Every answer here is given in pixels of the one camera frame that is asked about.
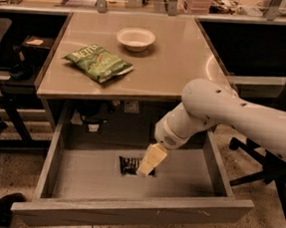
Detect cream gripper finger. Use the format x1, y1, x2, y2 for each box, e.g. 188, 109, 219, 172
136, 161, 153, 178
143, 143, 167, 168

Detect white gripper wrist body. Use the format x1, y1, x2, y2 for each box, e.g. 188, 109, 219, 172
154, 116, 188, 150

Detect black rxbar chocolate wrapper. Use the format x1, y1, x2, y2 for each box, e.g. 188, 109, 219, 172
119, 156, 145, 177

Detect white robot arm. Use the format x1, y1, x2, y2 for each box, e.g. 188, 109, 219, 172
137, 78, 286, 177

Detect open grey wooden drawer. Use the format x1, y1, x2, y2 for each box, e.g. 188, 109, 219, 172
13, 110, 254, 226

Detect green kettle chips bag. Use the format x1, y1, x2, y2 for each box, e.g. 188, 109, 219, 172
64, 44, 134, 84

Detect white paper bowl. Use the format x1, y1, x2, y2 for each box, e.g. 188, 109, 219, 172
117, 27, 155, 53

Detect black office chair right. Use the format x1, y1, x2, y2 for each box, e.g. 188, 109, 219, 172
229, 138, 286, 221

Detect pink stacked container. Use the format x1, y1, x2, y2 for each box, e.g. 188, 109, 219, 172
181, 0, 212, 15

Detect black shoe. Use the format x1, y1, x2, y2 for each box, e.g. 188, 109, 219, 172
0, 193, 26, 227

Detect black box under desk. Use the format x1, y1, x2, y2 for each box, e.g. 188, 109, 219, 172
21, 35, 55, 66

